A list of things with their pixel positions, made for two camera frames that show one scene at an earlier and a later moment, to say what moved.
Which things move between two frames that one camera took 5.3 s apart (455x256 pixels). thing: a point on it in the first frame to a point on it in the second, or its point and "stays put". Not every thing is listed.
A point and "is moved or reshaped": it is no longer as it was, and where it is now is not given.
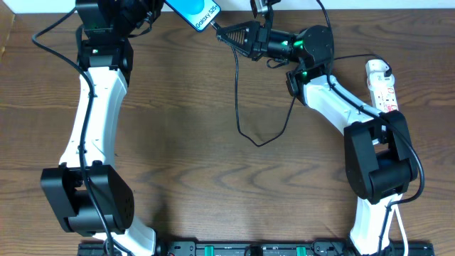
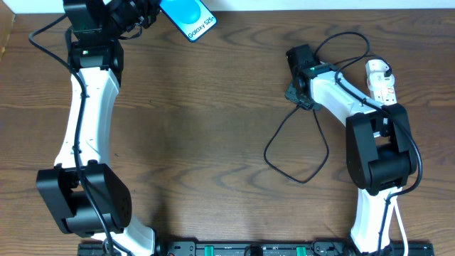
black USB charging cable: [292, 102] to [319, 163]
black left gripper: [153, 9] stays put
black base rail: [256, 248] stays put
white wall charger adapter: [379, 76] stays put
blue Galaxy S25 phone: [198, 13] is moved or reshaped
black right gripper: [256, 40] to [295, 94]
